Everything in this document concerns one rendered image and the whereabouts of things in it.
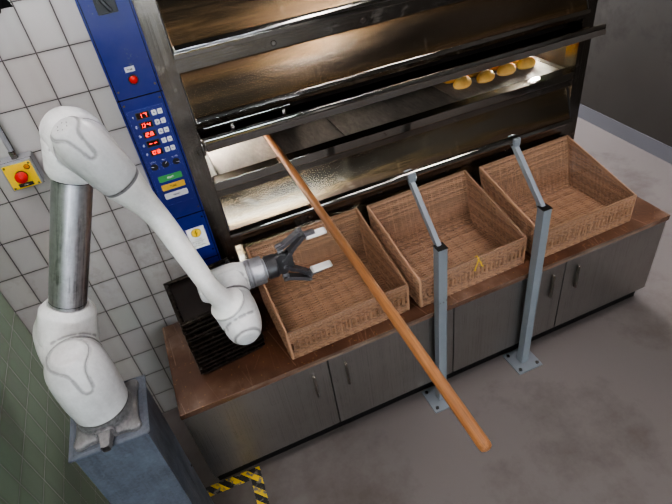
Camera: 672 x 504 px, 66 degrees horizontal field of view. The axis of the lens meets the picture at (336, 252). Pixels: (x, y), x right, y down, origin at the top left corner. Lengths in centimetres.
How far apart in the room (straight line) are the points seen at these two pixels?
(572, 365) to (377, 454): 108
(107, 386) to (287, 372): 82
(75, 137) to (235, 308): 58
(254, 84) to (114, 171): 91
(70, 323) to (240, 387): 78
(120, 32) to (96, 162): 73
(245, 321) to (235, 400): 76
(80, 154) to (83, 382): 58
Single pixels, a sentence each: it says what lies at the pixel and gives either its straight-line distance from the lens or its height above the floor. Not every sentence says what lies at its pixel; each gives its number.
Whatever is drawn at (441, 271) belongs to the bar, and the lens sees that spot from 206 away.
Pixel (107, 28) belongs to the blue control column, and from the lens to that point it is 193.
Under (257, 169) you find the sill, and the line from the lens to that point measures 220.
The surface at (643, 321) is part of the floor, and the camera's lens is 323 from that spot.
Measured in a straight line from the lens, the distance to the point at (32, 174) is 204.
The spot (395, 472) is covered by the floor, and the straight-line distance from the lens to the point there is 250.
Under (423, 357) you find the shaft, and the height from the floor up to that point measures 120.
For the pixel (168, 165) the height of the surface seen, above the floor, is 133.
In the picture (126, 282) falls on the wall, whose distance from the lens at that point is 237.
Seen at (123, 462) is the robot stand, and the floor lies 90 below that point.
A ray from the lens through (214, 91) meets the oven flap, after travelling 205.
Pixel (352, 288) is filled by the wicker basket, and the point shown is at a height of 59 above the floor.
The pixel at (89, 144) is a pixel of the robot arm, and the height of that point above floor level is 176.
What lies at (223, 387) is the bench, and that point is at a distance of 216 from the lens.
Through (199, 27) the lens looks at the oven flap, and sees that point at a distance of 197.
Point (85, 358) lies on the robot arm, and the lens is 150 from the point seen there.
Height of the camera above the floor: 221
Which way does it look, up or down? 38 degrees down
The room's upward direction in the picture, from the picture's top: 9 degrees counter-clockwise
